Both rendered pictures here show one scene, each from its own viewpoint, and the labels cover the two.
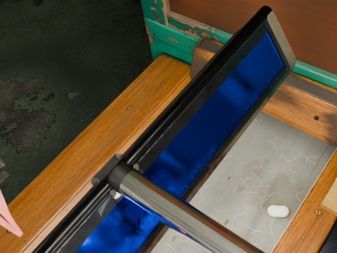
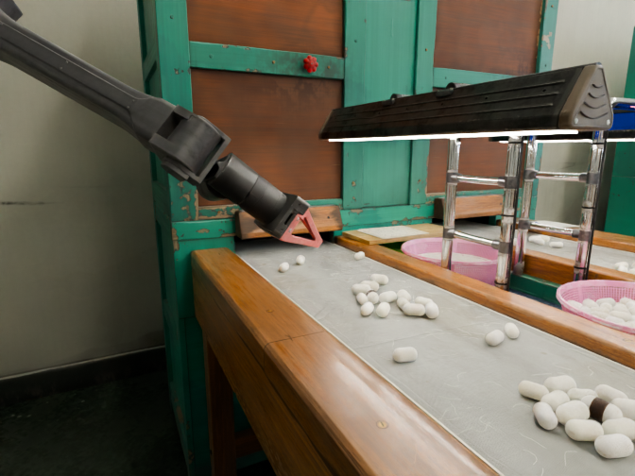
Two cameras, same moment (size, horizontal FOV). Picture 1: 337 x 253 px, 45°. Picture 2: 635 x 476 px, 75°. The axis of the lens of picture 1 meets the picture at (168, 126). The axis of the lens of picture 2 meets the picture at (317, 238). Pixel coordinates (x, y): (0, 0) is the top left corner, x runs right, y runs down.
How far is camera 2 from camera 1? 96 cm
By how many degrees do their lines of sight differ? 70
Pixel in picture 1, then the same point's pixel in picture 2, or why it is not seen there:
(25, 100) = not seen: outside the picture
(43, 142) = not seen: outside the picture
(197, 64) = (245, 223)
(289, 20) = (287, 175)
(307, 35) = (299, 180)
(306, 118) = (323, 220)
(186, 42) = (216, 227)
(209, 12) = not seen: hidden behind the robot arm
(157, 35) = (185, 235)
